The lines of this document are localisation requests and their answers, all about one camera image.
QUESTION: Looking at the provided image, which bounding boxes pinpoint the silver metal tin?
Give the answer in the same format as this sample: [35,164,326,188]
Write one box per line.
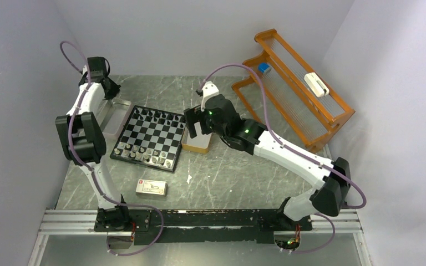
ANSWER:
[96,98,134,140]

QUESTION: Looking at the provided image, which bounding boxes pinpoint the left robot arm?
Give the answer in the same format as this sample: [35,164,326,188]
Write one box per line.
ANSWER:
[55,57,133,232]

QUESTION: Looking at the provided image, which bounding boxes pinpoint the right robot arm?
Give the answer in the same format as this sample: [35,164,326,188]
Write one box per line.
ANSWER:
[184,94,350,229]

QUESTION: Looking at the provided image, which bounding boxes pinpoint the black white chess board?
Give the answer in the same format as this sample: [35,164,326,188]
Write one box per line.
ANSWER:
[110,105,186,172]

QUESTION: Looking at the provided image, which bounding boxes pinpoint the blue small block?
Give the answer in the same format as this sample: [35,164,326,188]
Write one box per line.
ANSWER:
[257,63,271,75]

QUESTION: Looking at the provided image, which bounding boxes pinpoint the orange wooden rack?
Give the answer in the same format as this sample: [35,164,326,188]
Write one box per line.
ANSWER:
[232,29,355,153]

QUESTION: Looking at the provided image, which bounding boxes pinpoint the small printed card box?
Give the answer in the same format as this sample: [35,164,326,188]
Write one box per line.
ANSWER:
[135,179,168,196]

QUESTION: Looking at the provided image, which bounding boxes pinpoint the white plastic device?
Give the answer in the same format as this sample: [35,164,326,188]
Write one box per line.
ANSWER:
[304,72,329,98]

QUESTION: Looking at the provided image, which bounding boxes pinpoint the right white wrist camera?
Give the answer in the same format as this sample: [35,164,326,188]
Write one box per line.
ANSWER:
[196,81,220,112]

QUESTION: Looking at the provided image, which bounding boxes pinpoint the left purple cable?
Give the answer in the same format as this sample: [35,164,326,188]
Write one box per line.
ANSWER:
[59,41,165,257]

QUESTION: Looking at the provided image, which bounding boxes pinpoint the purple cable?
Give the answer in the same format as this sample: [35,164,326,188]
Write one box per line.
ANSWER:
[59,41,165,257]
[198,63,367,255]

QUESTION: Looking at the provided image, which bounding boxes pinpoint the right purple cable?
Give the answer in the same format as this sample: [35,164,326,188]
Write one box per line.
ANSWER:
[198,63,367,255]

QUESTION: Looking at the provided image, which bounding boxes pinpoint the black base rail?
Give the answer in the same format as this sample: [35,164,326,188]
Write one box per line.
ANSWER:
[93,208,312,245]

